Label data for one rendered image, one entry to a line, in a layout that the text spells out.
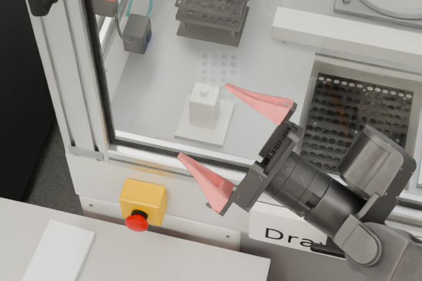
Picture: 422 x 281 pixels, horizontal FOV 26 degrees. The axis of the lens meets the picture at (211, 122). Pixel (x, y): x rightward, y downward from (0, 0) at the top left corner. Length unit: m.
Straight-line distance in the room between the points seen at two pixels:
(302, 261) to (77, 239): 0.41
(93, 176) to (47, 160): 1.07
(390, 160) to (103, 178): 0.72
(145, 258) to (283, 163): 0.70
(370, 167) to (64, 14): 0.47
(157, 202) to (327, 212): 0.58
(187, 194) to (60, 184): 1.10
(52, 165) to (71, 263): 1.03
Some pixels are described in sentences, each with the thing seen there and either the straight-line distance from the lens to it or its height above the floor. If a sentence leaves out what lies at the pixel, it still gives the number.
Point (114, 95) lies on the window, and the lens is 1.39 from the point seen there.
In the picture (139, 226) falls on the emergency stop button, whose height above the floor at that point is 0.88.
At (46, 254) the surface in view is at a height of 0.78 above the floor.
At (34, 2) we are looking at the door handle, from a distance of 1.15.
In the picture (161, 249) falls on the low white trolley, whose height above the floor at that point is 0.76.
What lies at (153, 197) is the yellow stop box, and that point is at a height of 0.91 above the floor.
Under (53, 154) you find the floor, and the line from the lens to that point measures 2.67.
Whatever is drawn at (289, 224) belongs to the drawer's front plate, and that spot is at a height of 0.90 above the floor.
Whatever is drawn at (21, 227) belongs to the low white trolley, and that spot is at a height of 0.76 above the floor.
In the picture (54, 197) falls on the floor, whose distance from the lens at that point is 2.60.
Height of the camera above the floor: 2.27
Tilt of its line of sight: 58 degrees down
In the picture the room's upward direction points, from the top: straight up
